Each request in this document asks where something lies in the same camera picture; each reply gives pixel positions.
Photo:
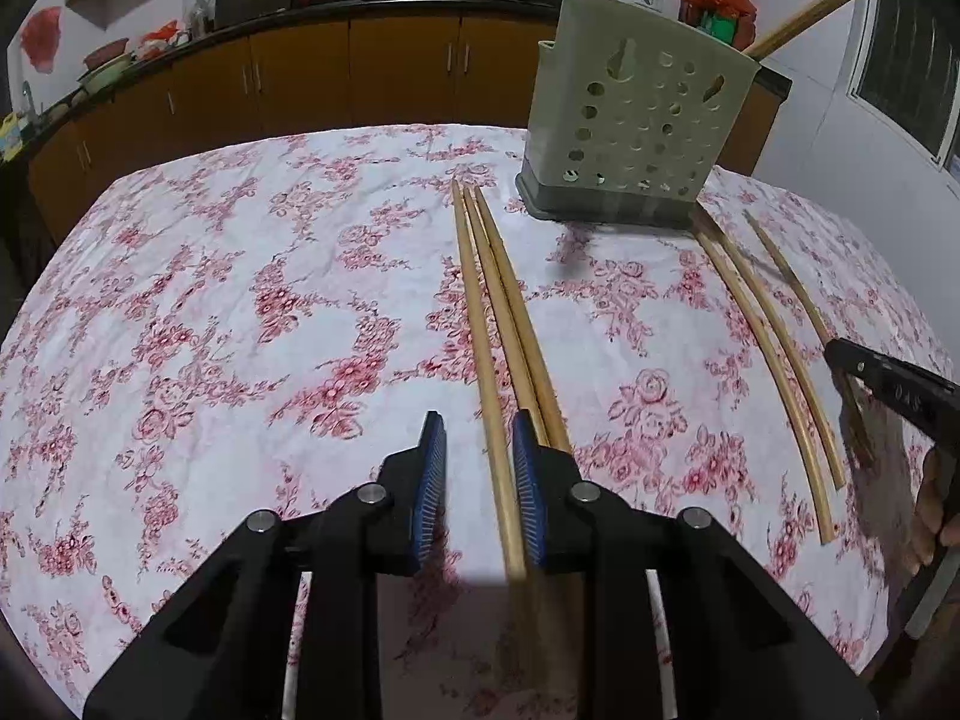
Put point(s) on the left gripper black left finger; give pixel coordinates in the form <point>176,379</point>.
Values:
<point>433,453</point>

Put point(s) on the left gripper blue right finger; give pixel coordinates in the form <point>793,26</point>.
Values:
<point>525,453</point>

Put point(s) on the wooden chopstick short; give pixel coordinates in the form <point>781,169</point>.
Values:
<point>544,391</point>

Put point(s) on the wooden chopstick pair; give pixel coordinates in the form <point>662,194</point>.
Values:
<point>514,354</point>
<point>504,496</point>

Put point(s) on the wooden chopstick curved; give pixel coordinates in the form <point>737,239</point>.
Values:
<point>792,379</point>

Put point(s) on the brown lower kitchen cabinets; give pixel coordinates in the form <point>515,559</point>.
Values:
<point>434,65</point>

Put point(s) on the person's right hand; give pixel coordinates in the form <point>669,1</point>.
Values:
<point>929,527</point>

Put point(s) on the floral red white tablecloth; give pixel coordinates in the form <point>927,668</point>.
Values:
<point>259,326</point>

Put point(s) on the window with grille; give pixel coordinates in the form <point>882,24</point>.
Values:
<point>906,72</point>

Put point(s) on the green perforated utensil holder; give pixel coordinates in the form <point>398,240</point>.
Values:
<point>630,112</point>

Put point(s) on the red plastic bag bundle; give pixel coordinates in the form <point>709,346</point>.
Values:
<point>733,22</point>

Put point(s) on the green pot on counter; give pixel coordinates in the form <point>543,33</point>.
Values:
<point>106,65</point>

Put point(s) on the yellow dish soap bottle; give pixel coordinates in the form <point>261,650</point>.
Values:
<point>11,140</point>

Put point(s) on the red hanging bag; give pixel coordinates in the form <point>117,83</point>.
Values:
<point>40,39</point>

